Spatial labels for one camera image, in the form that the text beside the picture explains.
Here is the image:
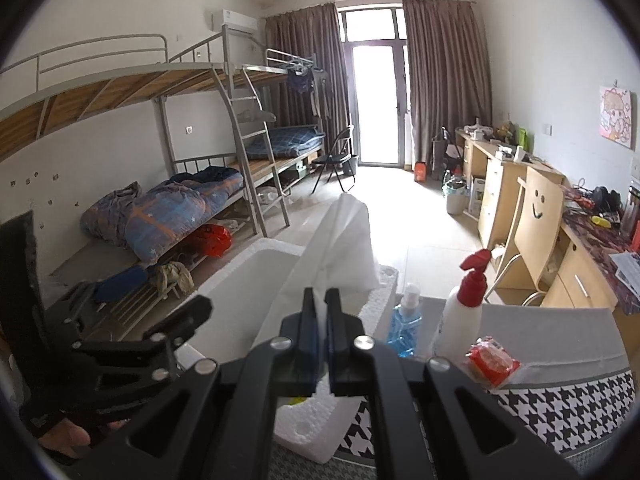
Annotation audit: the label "white tissue paper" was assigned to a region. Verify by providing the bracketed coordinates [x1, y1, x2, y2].
[249, 192, 382, 348]

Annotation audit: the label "yellow foam net sleeve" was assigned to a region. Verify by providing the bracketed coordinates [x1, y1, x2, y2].
[279, 396, 307, 406]

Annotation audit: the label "person's left hand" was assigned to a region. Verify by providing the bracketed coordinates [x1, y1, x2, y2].
[38, 419, 91, 460]

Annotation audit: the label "white styrofoam box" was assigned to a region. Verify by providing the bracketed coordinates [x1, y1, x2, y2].
[176, 238, 373, 464]

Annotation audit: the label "blue spray bottle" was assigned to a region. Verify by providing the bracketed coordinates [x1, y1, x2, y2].
[386, 284, 422, 358]

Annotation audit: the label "blue plaid quilt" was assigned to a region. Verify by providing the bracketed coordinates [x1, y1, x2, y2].
[80, 166, 244, 264]

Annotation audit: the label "red plastic bag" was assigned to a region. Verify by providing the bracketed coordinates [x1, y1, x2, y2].
[191, 224, 232, 258]

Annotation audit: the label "white pump lotion bottle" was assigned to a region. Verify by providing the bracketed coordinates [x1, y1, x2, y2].
[431, 249, 491, 363]

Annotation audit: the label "red snack packet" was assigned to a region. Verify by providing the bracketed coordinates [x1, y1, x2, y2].
[464, 336, 521, 389]

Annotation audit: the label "white bucket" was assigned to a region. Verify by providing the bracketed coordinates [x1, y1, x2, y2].
[442, 177, 470, 216]

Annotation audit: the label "metal bunk bed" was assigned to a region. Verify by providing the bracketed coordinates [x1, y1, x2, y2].
[1, 28, 326, 340]

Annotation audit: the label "orange floor object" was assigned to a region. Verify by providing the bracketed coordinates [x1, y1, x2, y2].
[413, 162, 427, 183]

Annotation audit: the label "black folding chair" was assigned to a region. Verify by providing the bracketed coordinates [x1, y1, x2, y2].
[311, 125, 356, 193]

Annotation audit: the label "wooden smiley chair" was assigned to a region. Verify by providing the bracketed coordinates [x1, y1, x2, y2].
[485, 168, 564, 307]

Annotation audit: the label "wooden desk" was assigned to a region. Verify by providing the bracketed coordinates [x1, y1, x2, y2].
[459, 132, 639, 354]

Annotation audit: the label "white air conditioner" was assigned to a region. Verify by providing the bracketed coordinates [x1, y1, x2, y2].
[212, 9, 259, 35]

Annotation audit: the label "papers on desk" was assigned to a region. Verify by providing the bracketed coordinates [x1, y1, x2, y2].
[610, 252, 640, 298]

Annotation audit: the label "right brown curtain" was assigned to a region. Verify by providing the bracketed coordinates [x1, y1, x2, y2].
[402, 0, 492, 164]

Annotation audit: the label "brown curtain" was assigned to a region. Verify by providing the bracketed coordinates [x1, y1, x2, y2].
[402, 0, 492, 164]
[265, 2, 350, 148]

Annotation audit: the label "left brown curtain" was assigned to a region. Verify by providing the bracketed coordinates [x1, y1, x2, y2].
[265, 2, 350, 148]

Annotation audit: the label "anime wall picture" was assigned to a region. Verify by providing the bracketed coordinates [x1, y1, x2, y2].
[599, 87, 632, 148]

